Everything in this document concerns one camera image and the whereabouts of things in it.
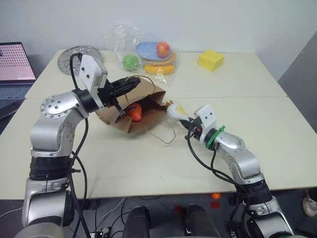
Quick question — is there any brown paper bag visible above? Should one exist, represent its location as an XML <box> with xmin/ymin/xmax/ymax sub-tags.
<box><xmin>95</xmin><ymin>75</ymin><xmax>177</xmax><ymax>145</ymax></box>

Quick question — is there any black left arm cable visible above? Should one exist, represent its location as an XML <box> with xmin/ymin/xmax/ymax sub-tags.
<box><xmin>68</xmin><ymin>52</ymin><xmax>93</xmax><ymax>238</ymax></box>

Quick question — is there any green wrist clamp ring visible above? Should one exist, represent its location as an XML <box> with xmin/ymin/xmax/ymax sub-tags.
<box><xmin>205</xmin><ymin>125</ymin><xmax>226</xmax><ymax>151</ymax></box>

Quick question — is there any white floor cable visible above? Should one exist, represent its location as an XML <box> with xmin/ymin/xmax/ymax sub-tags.
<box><xmin>100</xmin><ymin>197</ymin><xmax>126</xmax><ymax>222</ymax></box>

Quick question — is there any red and yellow toy apple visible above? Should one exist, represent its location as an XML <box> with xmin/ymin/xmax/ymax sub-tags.
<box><xmin>156</xmin><ymin>41</ymin><xmax>171</xmax><ymax>59</ymax></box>

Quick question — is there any clear plastic bag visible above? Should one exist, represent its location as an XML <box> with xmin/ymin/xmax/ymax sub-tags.
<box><xmin>102</xmin><ymin>22</ymin><xmax>183</xmax><ymax>86</ymax></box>

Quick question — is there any dark rounded shape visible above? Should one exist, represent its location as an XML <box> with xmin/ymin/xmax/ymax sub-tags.
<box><xmin>184</xmin><ymin>203</ymin><xmax>222</xmax><ymax>238</ymax></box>
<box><xmin>122</xmin><ymin>206</ymin><xmax>152</xmax><ymax>238</ymax></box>

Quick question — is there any green toy apple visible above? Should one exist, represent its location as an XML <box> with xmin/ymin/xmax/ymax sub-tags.
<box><xmin>122</xmin><ymin>54</ymin><xmax>139</xmax><ymax>72</ymax></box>

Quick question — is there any round silver metal rack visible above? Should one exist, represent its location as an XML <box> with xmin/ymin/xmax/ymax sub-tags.
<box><xmin>57</xmin><ymin>45</ymin><xmax>103</xmax><ymax>76</ymax></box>

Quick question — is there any yellow toy banana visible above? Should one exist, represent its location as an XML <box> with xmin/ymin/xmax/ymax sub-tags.
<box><xmin>143</xmin><ymin>62</ymin><xmax>175</xmax><ymax>75</ymax></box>

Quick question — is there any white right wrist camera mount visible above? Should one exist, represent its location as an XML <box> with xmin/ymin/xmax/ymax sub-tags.
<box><xmin>194</xmin><ymin>104</ymin><xmax>219</xmax><ymax>145</ymax></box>

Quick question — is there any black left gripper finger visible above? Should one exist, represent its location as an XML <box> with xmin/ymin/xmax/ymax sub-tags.
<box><xmin>112</xmin><ymin>77</ymin><xmax>141</xmax><ymax>97</ymax></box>
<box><xmin>109</xmin><ymin>97</ymin><xmax>126</xmax><ymax>118</ymax></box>

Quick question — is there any open laptop with pink screen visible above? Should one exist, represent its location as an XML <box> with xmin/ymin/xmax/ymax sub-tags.
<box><xmin>0</xmin><ymin>42</ymin><xmax>38</xmax><ymax>100</ymax></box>

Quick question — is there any white caster wheel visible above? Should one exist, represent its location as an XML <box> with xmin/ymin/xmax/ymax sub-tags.
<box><xmin>302</xmin><ymin>195</ymin><xmax>314</xmax><ymax>215</ymax></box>

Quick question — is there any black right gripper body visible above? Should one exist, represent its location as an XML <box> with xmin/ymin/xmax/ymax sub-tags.
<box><xmin>187</xmin><ymin>116</ymin><xmax>203</xmax><ymax>140</ymax></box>

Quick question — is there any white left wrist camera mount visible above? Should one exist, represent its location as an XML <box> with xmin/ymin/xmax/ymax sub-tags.
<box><xmin>78</xmin><ymin>54</ymin><xmax>109</xmax><ymax>110</ymax></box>

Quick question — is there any orange fruit in bag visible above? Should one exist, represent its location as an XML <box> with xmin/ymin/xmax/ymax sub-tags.
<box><xmin>126</xmin><ymin>104</ymin><xmax>144</xmax><ymax>122</ymax></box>

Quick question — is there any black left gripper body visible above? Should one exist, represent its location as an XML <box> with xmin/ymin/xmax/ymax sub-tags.
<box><xmin>97</xmin><ymin>80</ymin><xmax>120</xmax><ymax>108</ymax></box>

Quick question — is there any yellow cheese block toy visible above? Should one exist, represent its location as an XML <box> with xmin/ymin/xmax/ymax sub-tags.
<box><xmin>198</xmin><ymin>49</ymin><xmax>226</xmax><ymax>73</ymax></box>

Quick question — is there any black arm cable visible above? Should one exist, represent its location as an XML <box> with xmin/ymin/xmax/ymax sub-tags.
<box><xmin>185</xmin><ymin>128</ymin><xmax>251</xmax><ymax>224</ymax></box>
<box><xmin>68</xmin><ymin>52</ymin><xmax>93</xmax><ymax>238</ymax></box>

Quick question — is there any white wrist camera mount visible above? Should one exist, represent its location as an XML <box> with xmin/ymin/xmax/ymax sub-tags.
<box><xmin>194</xmin><ymin>104</ymin><xmax>219</xmax><ymax>145</ymax></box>
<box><xmin>78</xmin><ymin>54</ymin><xmax>109</xmax><ymax>110</ymax></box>

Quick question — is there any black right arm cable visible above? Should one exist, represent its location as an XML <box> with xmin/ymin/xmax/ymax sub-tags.
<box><xmin>185</xmin><ymin>128</ymin><xmax>251</xmax><ymax>224</ymax></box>

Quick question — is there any white and yellow plush toy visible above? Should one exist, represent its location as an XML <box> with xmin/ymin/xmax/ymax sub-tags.
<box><xmin>166</xmin><ymin>100</ymin><xmax>190</xmax><ymax>122</ymax></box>

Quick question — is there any blue plate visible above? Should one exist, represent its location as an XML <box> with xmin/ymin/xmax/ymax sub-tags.
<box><xmin>135</xmin><ymin>41</ymin><xmax>174</xmax><ymax>61</ymax></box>

